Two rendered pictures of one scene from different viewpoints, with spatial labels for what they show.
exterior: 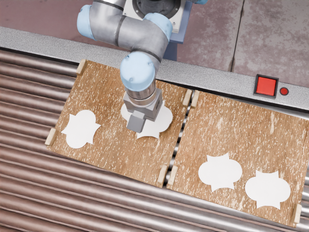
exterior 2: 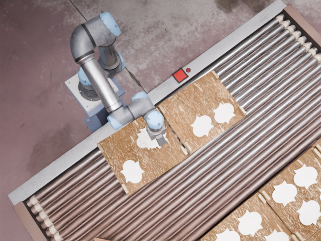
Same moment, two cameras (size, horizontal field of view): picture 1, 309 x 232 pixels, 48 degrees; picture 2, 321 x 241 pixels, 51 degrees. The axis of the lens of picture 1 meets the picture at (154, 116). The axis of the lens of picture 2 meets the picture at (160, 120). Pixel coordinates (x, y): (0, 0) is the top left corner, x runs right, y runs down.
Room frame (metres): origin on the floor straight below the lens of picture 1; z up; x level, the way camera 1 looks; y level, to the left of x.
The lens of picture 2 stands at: (0.12, 0.36, 2.84)
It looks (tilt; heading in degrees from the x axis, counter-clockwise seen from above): 75 degrees down; 299
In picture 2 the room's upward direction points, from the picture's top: 1 degrees clockwise
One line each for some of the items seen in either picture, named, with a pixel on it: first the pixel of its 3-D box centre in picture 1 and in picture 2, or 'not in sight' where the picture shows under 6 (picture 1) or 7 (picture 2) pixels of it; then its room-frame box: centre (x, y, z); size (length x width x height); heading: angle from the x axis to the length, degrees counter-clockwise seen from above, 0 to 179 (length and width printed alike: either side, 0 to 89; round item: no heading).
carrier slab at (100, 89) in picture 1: (120, 119); (142, 150); (0.37, 0.12, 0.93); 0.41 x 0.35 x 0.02; 63
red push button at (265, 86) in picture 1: (266, 86); (180, 75); (0.41, -0.40, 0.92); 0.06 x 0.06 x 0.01; 67
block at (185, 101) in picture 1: (187, 98); not in sight; (0.40, -0.12, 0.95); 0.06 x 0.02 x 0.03; 153
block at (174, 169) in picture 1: (173, 175); (188, 147); (0.15, -0.03, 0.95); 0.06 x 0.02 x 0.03; 154
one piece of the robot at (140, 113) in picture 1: (139, 107); (157, 133); (0.32, 0.04, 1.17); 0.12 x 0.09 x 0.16; 148
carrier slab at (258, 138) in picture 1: (242, 154); (201, 111); (0.19, -0.26, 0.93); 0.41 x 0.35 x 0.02; 64
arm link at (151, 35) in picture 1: (145, 37); (140, 105); (0.43, -0.01, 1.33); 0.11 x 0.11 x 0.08; 62
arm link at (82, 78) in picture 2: not in sight; (90, 75); (0.83, -0.09, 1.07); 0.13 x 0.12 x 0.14; 62
